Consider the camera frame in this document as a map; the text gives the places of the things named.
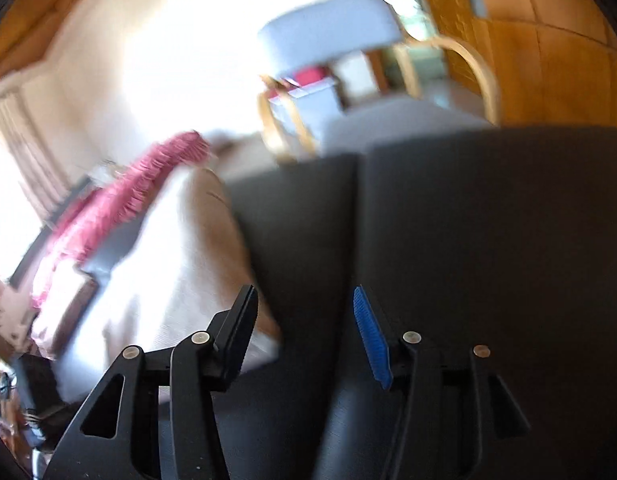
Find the grey plastic storage bin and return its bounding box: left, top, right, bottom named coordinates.
left=268, top=80, right=347, bottom=141

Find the floral beige curtain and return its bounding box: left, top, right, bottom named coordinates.
left=0, top=87, right=69, bottom=221

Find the dark grey headboard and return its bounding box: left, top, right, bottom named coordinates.
left=8, top=175, right=94, bottom=286

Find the wooden wardrobe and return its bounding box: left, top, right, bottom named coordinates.
left=463, top=0, right=617, bottom=128

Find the frosted glass inner door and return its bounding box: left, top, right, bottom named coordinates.
left=353, top=0, right=429, bottom=51

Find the wooden panel door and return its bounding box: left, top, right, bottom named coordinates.
left=413, top=0, right=484, bottom=96

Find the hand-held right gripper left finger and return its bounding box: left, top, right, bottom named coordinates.
left=43, top=284, right=259, bottom=480

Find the grey cushioned wooden armchair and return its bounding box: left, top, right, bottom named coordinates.
left=256, top=0, right=502, bottom=161

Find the cream knit sweater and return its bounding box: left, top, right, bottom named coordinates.
left=31, top=165, right=282, bottom=403

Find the bedroom window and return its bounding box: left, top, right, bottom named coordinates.
left=0, top=130, right=44, bottom=281

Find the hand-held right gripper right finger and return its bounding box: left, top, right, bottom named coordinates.
left=355, top=285, right=532, bottom=480

